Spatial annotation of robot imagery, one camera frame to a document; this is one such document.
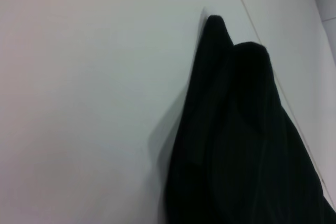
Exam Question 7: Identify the black shirt with FREE print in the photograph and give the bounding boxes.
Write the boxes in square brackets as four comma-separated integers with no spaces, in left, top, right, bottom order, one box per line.
[163,14,336,224]

